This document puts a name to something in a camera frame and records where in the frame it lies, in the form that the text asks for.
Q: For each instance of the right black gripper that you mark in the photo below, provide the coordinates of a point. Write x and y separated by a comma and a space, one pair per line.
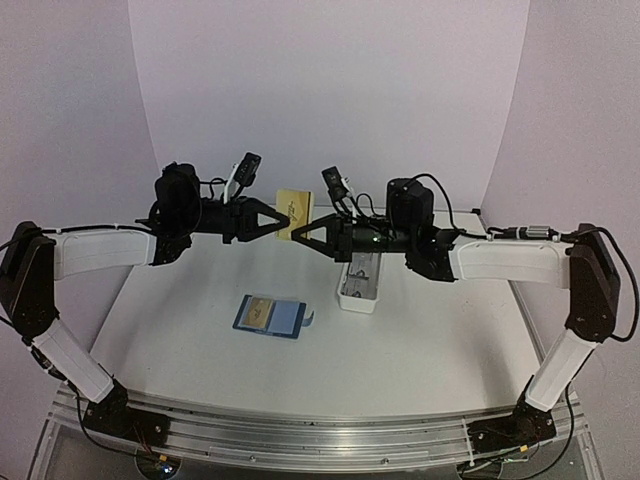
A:
336, 234

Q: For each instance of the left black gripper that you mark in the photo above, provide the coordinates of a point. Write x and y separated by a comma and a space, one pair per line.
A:
255, 205

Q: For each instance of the gold credit card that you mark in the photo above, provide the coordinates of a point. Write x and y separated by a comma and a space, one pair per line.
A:
257, 314
297, 206

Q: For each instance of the blue card holder wallet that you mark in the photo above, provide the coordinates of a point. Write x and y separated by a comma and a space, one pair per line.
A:
287, 319

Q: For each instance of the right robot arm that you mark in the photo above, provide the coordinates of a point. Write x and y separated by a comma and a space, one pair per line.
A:
579, 261

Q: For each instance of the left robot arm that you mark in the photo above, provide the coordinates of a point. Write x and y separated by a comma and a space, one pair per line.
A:
37, 260

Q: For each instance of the white plastic tray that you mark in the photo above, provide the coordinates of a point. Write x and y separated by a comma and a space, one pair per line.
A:
358, 288

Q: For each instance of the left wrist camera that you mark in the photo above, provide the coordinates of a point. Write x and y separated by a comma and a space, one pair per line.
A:
242, 176

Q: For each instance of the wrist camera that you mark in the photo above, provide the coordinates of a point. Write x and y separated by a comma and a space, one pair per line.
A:
242, 176
340, 194

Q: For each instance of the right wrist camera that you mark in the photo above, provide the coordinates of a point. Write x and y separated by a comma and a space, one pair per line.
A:
340, 194

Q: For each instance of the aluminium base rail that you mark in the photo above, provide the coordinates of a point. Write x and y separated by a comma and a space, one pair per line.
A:
334, 445

